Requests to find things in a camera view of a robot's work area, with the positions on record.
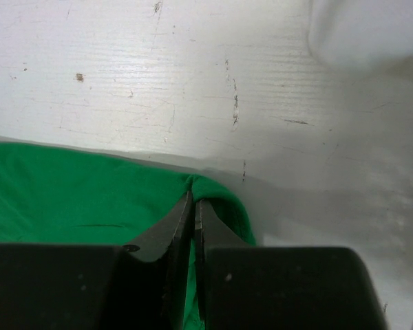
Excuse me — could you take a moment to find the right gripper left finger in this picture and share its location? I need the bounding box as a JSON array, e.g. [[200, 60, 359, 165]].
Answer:
[[123, 191, 194, 329]]

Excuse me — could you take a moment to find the green t shirt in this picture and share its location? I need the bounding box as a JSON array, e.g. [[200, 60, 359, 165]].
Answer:
[[0, 143, 267, 329]]

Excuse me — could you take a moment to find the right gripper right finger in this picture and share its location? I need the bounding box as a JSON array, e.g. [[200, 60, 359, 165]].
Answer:
[[194, 199, 248, 323]]

